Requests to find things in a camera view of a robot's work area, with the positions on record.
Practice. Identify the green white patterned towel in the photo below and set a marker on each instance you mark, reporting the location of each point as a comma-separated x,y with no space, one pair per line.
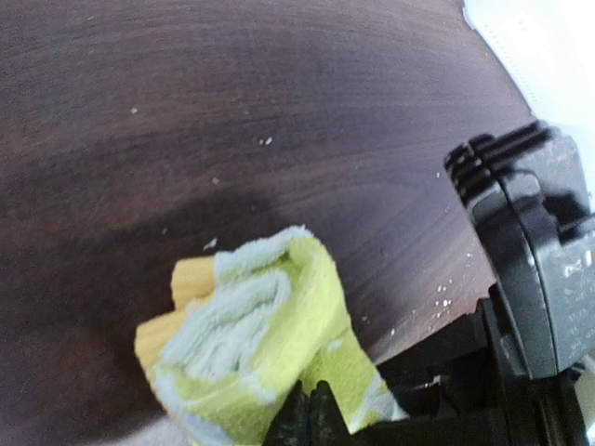
249,324

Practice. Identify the white perforated plastic basket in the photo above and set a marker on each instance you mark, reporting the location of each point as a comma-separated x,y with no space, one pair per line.
547,47

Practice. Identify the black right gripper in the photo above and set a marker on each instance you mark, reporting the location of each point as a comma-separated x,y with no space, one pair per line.
460,386

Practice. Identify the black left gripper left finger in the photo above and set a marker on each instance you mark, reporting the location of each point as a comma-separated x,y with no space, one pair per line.
291,425

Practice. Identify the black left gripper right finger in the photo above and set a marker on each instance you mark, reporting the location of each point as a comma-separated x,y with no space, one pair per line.
327,426

